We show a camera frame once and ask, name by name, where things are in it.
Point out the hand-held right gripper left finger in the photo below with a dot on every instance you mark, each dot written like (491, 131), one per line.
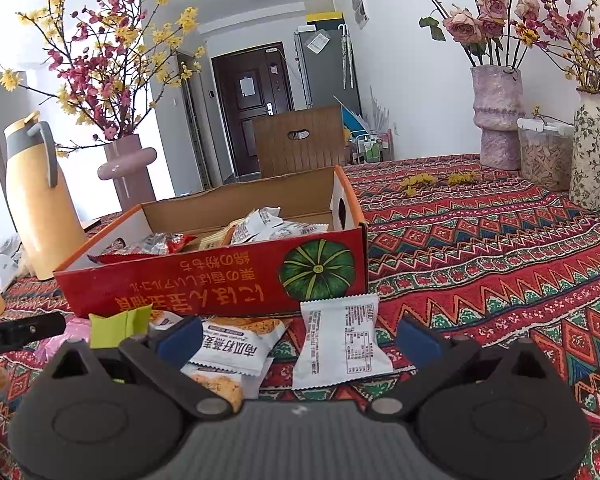
(180, 336)

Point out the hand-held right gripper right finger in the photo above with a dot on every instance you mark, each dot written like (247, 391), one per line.
(417, 342)

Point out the pink snack packet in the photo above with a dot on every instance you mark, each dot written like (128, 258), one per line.
(62, 337)

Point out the red cardboard box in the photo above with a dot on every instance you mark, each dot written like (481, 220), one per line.
(205, 285)

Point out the white cracker snack packet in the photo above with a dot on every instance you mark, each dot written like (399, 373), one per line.
(240, 347)

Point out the lime green packet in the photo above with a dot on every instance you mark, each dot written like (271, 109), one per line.
(117, 327)

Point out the orange cracker snack packet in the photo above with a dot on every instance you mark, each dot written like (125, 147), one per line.
(220, 385)

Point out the shiny red silver packet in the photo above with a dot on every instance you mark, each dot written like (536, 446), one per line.
(160, 244)

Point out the red figure print packet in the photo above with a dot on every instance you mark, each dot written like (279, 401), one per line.
(115, 259)

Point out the beige snack packet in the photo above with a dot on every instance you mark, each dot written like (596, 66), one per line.
(217, 239)

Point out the white grey snack packet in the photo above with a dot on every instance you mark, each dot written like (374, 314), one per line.
(252, 227)
(300, 230)

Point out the yellow thermos jug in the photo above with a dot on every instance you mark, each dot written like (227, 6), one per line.
(40, 210)

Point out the fallen yellow flowers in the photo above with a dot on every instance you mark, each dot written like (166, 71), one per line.
(419, 181)
(462, 177)

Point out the pink mushroom vase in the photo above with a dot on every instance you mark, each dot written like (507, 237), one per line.
(130, 170)

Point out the storage rack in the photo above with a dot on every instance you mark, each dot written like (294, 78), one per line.
(372, 147)

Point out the clear seed container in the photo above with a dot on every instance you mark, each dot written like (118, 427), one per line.
(545, 160)

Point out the wooden chair back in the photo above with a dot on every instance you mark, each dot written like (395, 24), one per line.
(300, 145)

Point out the textured lilac vase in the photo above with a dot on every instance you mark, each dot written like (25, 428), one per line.
(497, 120)

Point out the dark brown door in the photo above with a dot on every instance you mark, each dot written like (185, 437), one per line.
(250, 110)

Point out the floral print vase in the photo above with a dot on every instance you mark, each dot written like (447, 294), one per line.
(589, 160)

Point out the grey refrigerator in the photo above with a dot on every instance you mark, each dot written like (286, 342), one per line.
(325, 70)

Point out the pink yellow blossom branches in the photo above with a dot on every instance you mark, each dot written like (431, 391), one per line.
(110, 50)

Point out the white umbrella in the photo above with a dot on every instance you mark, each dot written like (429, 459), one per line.
(347, 55)

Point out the white paper sheet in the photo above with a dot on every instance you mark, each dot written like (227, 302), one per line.
(317, 42)

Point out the dried pink roses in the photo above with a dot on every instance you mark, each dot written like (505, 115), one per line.
(475, 20)

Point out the yellow box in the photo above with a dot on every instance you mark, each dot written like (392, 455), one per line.
(324, 10)

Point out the yellow red flower branches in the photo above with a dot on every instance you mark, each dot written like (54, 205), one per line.
(580, 30)

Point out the white wall panel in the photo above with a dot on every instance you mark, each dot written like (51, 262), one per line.
(361, 6)

